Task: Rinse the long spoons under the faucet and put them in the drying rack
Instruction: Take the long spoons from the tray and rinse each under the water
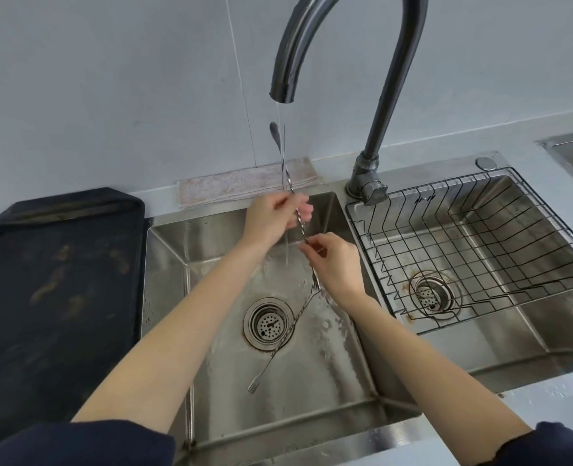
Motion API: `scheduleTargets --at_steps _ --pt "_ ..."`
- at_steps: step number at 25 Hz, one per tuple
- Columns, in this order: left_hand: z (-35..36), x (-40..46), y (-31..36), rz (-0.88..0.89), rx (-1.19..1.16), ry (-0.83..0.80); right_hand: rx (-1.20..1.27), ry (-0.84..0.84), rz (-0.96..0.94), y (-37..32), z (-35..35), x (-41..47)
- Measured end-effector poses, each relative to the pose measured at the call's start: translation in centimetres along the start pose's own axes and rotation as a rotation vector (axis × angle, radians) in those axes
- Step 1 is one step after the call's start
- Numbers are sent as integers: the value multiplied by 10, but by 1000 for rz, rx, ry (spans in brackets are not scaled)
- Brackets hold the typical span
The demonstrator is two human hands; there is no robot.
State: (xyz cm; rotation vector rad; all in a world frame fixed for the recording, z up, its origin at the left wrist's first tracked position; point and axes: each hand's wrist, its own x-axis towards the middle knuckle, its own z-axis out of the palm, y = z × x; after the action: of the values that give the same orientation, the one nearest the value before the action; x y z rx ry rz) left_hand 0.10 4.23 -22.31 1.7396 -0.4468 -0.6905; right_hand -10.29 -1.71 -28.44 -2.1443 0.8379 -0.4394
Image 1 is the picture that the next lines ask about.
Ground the round steel drain strainer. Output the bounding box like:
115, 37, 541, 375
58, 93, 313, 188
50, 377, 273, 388
243, 297, 296, 353

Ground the dark grey gooseneck faucet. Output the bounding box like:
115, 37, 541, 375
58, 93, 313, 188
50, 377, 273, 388
269, 0, 429, 207

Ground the running water stream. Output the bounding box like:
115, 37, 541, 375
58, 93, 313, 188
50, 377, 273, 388
274, 102, 289, 267

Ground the person's right forearm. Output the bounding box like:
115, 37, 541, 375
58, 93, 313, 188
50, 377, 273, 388
337, 290, 535, 466

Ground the person's dark sleeve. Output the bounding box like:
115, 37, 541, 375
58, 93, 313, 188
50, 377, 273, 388
0, 419, 176, 466
481, 421, 573, 466

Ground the person's dark left sleeve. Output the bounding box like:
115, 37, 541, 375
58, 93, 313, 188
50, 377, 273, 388
0, 419, 176, 466

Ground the black plastic tray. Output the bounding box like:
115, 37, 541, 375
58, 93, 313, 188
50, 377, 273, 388
0, 187, 147, 454

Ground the twisted metal bar fork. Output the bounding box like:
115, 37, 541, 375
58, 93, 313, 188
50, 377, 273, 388
247, 290, 327, 395

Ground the person's left hand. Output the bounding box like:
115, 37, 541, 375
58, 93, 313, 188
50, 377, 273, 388
241, 192, 315, 256

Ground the twisted metal bar spoon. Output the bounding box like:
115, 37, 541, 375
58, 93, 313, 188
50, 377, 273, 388
268, 121, 322, 293

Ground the pinkish folded dish cloth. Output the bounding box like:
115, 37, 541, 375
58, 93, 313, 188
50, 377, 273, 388
177, 157, 327, 210

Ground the person's dark right sleeve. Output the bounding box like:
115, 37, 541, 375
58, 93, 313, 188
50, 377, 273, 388
481, 421, 573, 466

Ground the person's left forearm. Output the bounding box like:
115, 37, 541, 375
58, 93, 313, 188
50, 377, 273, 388
71, 237, 269, 435

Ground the stainless steel double sink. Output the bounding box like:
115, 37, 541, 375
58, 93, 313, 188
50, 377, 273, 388
138, 150, 573, 466

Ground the rusty round drain strainer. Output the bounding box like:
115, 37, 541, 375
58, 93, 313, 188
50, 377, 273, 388
409, 271, 455, 314

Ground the person's right hand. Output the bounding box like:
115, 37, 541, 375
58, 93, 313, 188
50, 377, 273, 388
299, 232, 368, 306

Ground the black wire sink basket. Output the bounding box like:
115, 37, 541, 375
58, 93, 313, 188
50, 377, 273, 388
345, 167, 573, 335

